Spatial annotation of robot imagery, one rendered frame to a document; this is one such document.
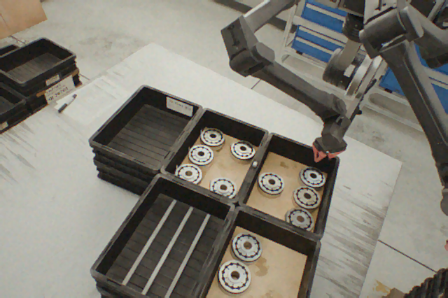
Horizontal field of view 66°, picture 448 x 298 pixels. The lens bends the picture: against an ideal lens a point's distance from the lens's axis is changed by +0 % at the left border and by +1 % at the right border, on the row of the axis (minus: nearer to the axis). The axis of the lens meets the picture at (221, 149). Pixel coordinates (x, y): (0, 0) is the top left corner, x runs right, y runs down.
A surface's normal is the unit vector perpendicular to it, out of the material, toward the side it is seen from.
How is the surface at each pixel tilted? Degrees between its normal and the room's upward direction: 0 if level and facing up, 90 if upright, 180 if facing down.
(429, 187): 0
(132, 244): 0
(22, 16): 72
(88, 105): 0
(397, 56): 87
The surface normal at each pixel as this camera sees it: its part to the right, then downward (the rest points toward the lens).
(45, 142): 0.12, -0.66
